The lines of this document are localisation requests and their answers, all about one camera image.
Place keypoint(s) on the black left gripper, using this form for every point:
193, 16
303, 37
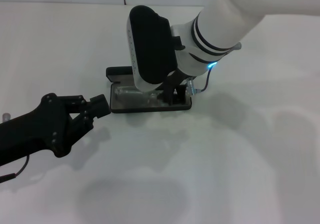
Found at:
37, 131

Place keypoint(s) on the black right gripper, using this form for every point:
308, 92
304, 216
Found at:
173, 81

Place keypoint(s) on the clear white glasses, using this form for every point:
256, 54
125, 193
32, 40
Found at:
130, 93

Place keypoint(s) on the black glasses case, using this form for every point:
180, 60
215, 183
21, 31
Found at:
120, 71

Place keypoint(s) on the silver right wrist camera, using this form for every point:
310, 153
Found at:
152, 47

